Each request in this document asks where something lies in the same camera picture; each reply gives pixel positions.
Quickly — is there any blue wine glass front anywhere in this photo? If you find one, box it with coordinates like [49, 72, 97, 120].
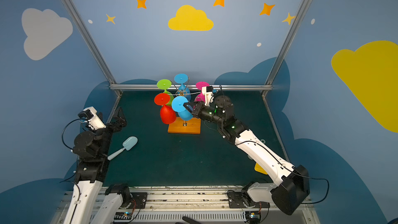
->
[172, 96, 193, 121]

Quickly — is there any blue wine glass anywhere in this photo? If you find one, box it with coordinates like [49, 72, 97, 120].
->
[172, 96, 193, 121]
[174, 74, 191, 101]

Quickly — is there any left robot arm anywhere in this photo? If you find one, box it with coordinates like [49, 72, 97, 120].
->
[64, 107, 127, 224]

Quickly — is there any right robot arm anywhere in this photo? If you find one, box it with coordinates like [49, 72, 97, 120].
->
[173, 95, 310, 215]

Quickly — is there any wooden rack base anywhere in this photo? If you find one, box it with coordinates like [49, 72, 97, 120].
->
[168, 117, 201, 134]

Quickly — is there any blue wine glass rear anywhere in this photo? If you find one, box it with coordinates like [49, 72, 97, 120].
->
[174, 74, 191, 101]

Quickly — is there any magenta wine glass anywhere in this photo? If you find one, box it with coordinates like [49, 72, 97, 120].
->
[195, 82, 212, 106]

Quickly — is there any red wine glass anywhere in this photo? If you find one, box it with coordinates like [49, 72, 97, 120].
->
[154, 93, 177, 124]

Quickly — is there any green wine glass rear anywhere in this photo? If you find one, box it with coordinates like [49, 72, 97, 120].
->
[157, 79, 174, 106]

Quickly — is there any light blue spatula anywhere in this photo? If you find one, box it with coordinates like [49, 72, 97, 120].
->
[107, 136, 138, 161]

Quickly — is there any yellow plastic piece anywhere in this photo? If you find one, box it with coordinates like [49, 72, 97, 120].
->
[255, 163, 268, 175]

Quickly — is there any gold wire glass rack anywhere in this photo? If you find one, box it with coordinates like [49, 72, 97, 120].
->
[172, 74, 200, 127]

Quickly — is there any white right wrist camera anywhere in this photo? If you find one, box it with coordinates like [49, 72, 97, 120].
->
[201, 86, 214, 106]

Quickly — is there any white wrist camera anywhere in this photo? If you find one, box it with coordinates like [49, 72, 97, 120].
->
[78, 106, 106, 131]
[201, 86, 214, 106]

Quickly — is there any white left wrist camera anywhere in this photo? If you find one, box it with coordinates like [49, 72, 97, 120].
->
[78, 106, 106, 131]

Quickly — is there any aluminium frame rail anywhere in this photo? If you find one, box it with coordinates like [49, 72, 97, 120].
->
[108, 83, 274, 91]

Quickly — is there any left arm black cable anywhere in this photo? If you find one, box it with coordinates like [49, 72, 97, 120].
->
[61, 118, 84, 150]

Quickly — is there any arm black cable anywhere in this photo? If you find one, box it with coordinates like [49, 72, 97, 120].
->
[61, 118, 84, 150]
[245, 142, 330, 205]

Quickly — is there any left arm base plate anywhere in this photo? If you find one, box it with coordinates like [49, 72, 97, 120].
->
[120, 192, 148, 209]

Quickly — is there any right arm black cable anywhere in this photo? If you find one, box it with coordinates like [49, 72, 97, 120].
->
[245, 142, 330, 205]

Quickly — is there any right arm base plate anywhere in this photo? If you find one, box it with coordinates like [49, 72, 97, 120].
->
[227, 190, 270, 209]

